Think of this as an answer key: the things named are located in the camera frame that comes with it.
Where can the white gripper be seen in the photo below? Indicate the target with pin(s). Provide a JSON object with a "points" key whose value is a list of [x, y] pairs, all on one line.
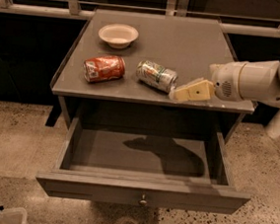
{"points": [[224, 80]]}

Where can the silver green 7up can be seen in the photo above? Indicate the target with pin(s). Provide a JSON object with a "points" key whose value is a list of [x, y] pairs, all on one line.
{"points": [[156, 75]]}

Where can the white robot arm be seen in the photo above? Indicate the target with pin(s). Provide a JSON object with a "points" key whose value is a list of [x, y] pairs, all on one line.
{"points": [[260, 82]]}

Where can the grey cabinet with top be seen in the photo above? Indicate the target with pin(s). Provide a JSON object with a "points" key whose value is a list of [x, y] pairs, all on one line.
{"points": [[186, 45]]}

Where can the orange soda can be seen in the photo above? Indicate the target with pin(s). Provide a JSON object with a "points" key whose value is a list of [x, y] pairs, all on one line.
{"points": [[100, 69]]}

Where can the open grey top drawer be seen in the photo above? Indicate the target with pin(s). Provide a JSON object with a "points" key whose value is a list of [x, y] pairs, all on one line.
{"points": [[110, 166]]}

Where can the brass drawer knob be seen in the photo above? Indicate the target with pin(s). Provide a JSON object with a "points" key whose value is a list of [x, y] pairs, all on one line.
{"points": [[143, 201]]}

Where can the white paper bowl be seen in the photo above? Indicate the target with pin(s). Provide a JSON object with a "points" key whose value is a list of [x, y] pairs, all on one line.
{"points": [[118, 35]]}

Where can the clear plastic bin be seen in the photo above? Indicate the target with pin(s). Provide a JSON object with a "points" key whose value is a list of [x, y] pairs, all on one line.
{"points": [[16, 215]]}

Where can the metal window frame railing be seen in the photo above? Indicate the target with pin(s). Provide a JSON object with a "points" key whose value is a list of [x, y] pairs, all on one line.
{"points": [[41, 8]]}

